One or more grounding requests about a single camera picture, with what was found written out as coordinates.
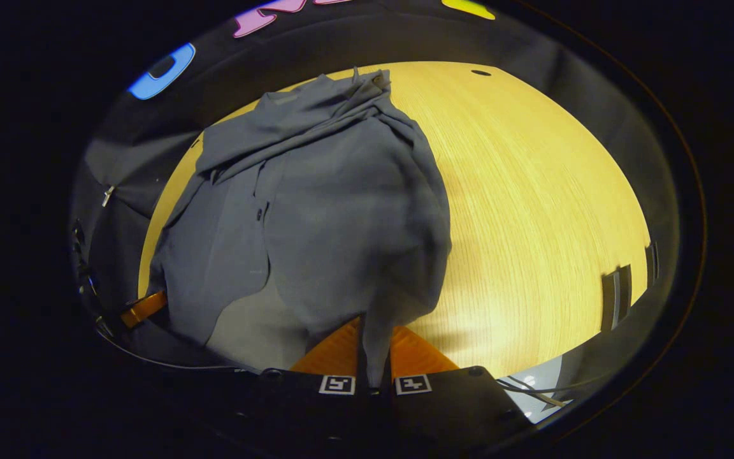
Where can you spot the silver metal clip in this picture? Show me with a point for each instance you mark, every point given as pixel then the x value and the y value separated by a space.
pixel 108 195

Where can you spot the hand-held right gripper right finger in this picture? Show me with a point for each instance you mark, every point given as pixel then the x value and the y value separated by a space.
pixel 443 408

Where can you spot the black backdrop cloth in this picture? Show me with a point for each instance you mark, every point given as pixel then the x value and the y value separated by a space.
pixel 341 38

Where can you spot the grey shirt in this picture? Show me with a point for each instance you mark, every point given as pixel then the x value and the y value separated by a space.
pixel 341 223

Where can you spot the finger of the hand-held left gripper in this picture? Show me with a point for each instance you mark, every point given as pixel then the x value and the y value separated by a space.
pixel 144 309

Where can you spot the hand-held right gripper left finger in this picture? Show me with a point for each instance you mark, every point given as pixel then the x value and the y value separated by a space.
pixel 316 408

